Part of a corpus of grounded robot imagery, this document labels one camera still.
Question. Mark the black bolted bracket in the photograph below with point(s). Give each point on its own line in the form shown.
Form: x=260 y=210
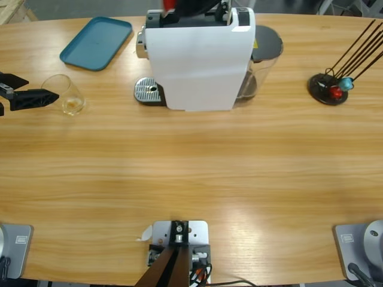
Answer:
x=205 y=249

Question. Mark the orange connector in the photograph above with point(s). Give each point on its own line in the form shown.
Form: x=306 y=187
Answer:
x=200 y=273

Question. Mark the white paper tag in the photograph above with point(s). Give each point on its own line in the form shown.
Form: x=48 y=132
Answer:
x=146 y=234

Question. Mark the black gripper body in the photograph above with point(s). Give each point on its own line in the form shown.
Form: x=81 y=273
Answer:
x=6 y=91

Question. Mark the grey metal frame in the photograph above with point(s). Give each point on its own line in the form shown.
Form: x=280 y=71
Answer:
x=368 y=6

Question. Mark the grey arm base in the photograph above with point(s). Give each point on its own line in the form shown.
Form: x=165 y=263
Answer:
x=347 y=239
x=21 y=239

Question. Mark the white capsule coffee machine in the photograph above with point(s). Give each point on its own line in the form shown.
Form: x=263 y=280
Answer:
x=194 y=65

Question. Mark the clear drinking glass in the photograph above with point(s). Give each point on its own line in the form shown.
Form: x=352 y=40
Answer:
x=71 y=104

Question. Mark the teal plastic tray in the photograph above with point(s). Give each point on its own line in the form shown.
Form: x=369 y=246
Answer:
x=95 y=43

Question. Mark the clear water tank black lid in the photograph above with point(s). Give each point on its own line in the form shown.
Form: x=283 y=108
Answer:
x=266 y=42

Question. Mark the teal coffee capsule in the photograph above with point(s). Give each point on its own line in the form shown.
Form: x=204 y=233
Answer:
x=347 y=83

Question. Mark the white mount plate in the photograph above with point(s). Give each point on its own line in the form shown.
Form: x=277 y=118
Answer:
x=197 y=233

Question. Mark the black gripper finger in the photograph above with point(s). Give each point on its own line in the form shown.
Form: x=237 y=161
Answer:
x=33 y=100
x=13 y=80
x=194 y=6

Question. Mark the black capsule holder with rods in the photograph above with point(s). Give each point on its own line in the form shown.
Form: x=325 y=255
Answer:
x=317 y=86

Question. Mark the dark camera post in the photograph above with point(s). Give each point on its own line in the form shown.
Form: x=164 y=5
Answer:
x=170 y=269

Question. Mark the grey coffee machine lid lever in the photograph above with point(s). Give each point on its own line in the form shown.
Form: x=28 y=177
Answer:
x=224 y=12

